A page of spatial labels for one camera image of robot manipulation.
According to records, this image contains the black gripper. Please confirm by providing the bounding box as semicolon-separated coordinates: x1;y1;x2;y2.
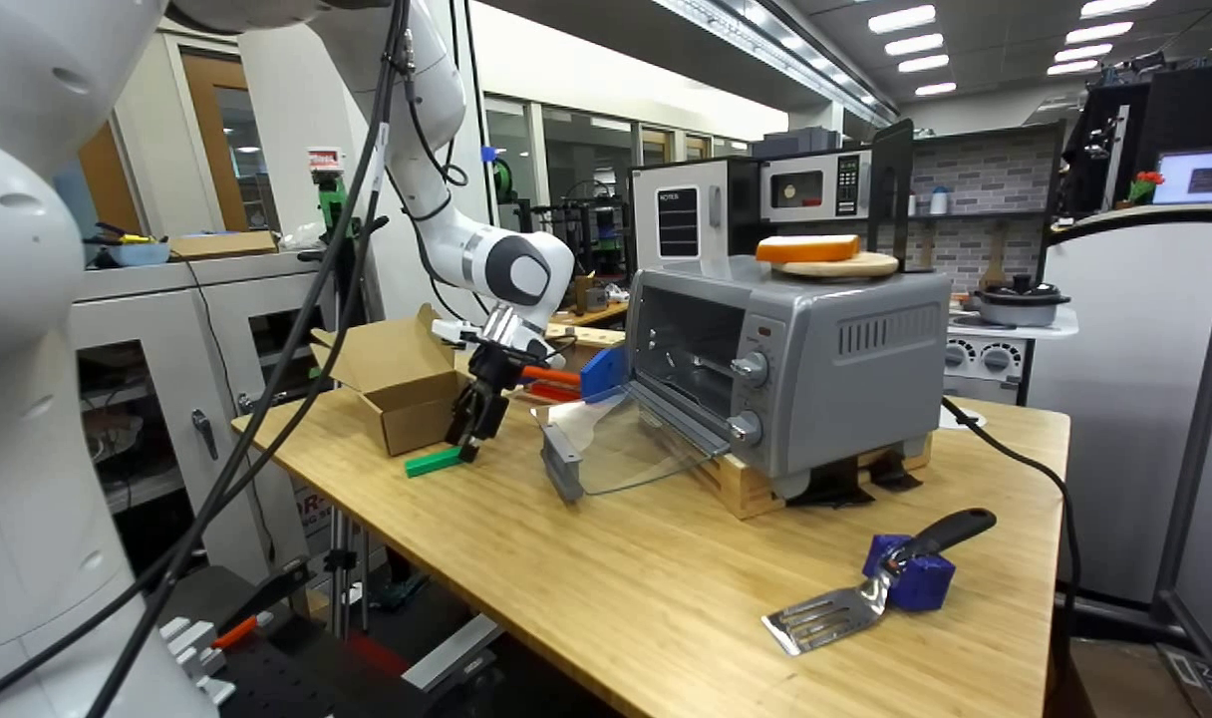
441;339;535;461

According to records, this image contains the green rectangular block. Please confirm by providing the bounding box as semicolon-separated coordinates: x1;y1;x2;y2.
404;441;470;482

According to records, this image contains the open brown cardboard box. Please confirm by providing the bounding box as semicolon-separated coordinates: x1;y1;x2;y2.
315;305;482;461

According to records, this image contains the orange toy hammer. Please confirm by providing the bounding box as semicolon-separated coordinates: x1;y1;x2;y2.
519;364;584;408

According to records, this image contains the wooden board under oven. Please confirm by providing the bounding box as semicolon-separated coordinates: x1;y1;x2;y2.
680;441;928;522

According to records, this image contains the green and red stand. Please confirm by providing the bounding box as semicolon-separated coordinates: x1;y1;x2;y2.
308;148;370;269

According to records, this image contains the white storage cabinet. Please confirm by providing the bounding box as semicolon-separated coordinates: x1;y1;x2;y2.
62;242;357;590

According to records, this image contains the grey toaster oven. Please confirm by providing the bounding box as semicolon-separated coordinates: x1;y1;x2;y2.
624;256;956;511

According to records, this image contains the toy bread slice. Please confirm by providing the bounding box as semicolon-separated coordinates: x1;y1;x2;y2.
753;230;863;265

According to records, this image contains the round wooden plate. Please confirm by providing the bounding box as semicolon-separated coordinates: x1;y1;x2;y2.
769;250;906;288

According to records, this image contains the blue spatula holder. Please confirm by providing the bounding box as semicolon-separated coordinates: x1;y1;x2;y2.
861;530;962;616

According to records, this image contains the black stand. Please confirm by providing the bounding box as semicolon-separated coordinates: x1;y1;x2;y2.
863;117;918;261

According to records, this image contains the grey partition panel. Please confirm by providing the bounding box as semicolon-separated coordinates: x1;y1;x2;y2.
1028;204;1212;609

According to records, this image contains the glass oven door with handle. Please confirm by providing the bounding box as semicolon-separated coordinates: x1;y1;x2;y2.
539;394;719;505

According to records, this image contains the metal spatula black handle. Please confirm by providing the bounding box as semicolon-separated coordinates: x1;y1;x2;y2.
762;505;999;658

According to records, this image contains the black oven power cord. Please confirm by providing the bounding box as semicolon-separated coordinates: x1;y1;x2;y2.
940;394;1081;631

